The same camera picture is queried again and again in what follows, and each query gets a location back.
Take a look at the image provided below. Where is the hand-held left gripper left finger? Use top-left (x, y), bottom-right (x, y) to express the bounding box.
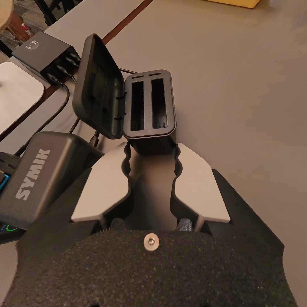
top-left (71, 141), bottom-right (133, 232)

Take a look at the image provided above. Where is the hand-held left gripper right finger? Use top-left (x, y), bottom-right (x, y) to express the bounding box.
top-left (171, 142), bottom-right (232, 232)

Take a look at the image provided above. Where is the plain black battery charger case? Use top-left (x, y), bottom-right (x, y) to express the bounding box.
top-left (72, 34), bottom-right (177, 156)

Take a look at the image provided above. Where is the black charger case holding batteries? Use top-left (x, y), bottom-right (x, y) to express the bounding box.
top-left (0, 152), bottom-right (24, 192)

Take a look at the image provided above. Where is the black charger case printed lid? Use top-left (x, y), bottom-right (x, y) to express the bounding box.
top-left (0, 131), bottom-right (106, 245)

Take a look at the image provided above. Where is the black battery with blue edge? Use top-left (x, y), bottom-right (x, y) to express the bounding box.
top-left (0, 173), bottom-right (12, 190)

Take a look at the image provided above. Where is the white rounded pad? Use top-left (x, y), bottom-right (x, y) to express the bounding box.
top-left (0, 62), bottom-right (45, 135)

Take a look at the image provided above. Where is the black multi-port charging hub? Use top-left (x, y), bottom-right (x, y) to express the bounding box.
top-left (12, 32), bottom-right (82, 85)

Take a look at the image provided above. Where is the yellow bin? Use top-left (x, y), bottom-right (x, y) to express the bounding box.
top-left (209, 0), bottom-right (260, 9)

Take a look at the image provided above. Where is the beige round stool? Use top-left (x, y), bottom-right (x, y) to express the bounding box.
top-left (0, 0), bottom-right (22, 41)

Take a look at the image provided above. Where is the black chair frame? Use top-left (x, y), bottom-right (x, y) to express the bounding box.
top-left (36, 0), bottom-right (72, 26)

